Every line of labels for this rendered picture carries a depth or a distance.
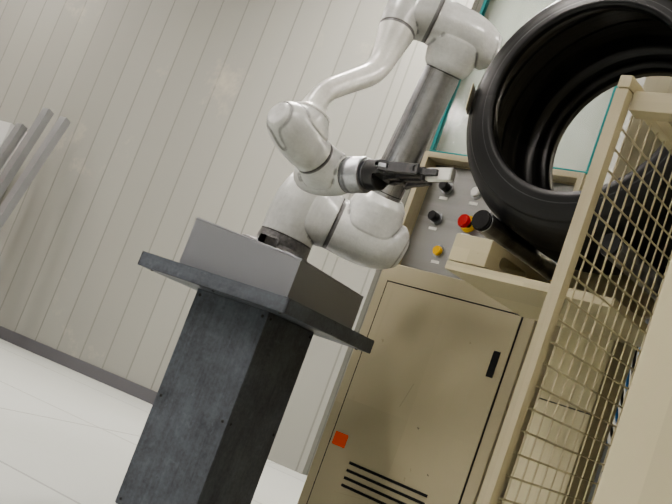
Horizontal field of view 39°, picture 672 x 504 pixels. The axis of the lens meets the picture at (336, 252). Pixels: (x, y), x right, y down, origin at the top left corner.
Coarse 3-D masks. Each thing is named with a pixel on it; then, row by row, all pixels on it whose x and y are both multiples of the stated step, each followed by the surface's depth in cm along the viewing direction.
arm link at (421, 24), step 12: (396, 0) 253; (408, 0) 253; (420, 0) 253; (432, 0) 253; (384, 12) 254; (396, 12) 251; (408, 12) 251; (420, 12) 252; (432, 12) 252; (408, 24) 251; (420, 24) 253; (432, 24) 253; (420, 36) 256
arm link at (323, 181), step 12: (336, 156) 230; (348, 156) 232; (324, 168) 228; (336, 168) 229; (300, 180) 236; (312, 180) 231; (324, 180) 230; (336, 180) 230; (312, 192) 237; (324, 192) 234; (336, 192) 232
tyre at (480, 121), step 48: (576, 0) 195; (624, 0) 188; (528, 48) 200; (576, 48) 216; (624, 48) 215; (480, 96) 202; (528, 96) 220; (576, 96) 220; (480, 144) 198; (528, 144) 222; (480, 192) 198; (528, 192) 187; (576, 192) 180; (624, 192) 175; (528, 240) 194
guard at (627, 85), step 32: (608, 128) 125; (608, 160) 125; (576, 224) 123; (608, 224) 129; (576, 256) 123; (640, 256) 139; (544, 320) 121; (544, 352) 121; (608, 352) 137; (640, 352) 145; (512, 416) 120; (512, 448) 119; (608, 448) 144
